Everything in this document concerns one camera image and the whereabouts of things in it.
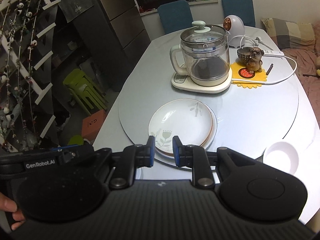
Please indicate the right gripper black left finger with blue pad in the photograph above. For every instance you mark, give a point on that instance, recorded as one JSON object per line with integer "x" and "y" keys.
{"x": 128, "y": 161}

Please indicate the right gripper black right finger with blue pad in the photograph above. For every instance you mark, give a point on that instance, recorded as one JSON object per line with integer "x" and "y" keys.
{"x": 198, "y": 159}

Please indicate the plate with pink rose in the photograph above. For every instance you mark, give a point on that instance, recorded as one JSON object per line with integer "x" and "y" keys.
{"x": 215, "y": 134}

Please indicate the plate with green leaf print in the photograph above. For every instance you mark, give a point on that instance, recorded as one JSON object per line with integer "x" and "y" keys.
{"x": 191, "y": 120}

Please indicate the plate with grey branch print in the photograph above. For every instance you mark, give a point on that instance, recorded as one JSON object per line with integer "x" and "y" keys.
{"x": 212, "y": 127}

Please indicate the white bowl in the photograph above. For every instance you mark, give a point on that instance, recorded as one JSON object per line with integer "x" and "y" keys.
{"x": 282, "y": 156}

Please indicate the person's hand holding device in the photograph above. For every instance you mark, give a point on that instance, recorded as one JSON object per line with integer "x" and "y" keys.
{"x": 8, "y": 205}

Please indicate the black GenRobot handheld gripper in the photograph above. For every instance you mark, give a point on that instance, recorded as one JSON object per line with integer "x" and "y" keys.
{"x": 22, "y": 164}

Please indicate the round grey lazy susan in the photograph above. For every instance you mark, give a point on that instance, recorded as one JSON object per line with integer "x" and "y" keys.
{"x": 248, "y": 120}

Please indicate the cream kettle heating base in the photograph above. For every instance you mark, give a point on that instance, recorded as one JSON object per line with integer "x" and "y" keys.
{"x": 187, "y": 84}

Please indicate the green stacked plastic stools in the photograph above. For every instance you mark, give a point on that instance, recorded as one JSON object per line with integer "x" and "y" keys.
{"x": 86, "y": 93}

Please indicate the yellow sunflower mat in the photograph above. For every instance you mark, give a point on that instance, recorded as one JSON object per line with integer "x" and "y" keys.
{"x": 242, "y": 78}

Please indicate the glass electric kettle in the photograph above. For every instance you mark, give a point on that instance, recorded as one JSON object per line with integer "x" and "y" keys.
{"x": 205, "y": 69}

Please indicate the brown dog figurine with basket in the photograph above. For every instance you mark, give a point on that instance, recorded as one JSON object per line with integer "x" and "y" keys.
{"x": 251, "y": 58}

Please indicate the blue tissue pack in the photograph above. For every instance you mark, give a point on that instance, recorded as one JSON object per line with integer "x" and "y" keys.
{"x": 204, "y": 44}

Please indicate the dark steel refrigerator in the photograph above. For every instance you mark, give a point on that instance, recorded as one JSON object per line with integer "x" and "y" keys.
{"x": 115, "y": 35}

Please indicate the white power strip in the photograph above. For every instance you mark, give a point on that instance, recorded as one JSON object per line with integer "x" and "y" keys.
{"x": 273, "y": 53}

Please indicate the white plug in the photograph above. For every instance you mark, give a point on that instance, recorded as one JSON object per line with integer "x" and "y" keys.
{"x": 259, "y": 40}

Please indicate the white egg-shaped appliance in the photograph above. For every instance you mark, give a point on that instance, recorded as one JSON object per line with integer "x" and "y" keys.
{"x": 236, "y": 31}

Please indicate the blue chair left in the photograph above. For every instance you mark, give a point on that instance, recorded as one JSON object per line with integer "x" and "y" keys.
{"x": 175, "y": 16}

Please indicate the blue chair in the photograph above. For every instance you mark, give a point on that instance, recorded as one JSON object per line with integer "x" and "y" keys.
{"x": 242, "y": 8}
{"x": 175, "y": 16}

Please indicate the pink sofa blanket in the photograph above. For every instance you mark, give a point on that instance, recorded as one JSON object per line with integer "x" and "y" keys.
{"x": 308, "y": 67}

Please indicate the plaid pillow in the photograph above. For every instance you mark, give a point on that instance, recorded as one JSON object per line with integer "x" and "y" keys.
{"x": 288, "y": 34}

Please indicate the blue chair right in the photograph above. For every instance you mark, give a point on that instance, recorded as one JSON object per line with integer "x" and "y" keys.
{"x": 242, "y": 8}

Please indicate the white ladder shelf with garlands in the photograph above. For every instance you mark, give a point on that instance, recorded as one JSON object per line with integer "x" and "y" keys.
{"x": 29, "y": 112}

